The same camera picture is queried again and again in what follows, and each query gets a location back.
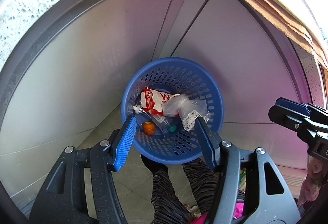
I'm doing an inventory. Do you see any orange peel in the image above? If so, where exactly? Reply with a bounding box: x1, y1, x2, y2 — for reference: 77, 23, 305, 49
142, 121, 156, 136

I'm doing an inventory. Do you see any clear plastic bag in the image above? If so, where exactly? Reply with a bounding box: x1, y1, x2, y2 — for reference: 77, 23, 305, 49
162, 94, 211, 132

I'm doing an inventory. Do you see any clear plastic bottle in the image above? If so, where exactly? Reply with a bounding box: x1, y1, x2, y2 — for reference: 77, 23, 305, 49
146, 112, 177, 133

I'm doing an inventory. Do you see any red snack bag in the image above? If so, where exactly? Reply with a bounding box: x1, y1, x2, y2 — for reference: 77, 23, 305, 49
140, 88, 179, 116

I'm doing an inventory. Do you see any silver blue toothpaste tube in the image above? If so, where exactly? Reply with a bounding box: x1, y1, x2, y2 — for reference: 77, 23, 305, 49
132, 105, 144, 114

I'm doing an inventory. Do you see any blue trash basket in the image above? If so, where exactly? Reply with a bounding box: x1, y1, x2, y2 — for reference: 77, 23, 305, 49
121, 57, 224, 165

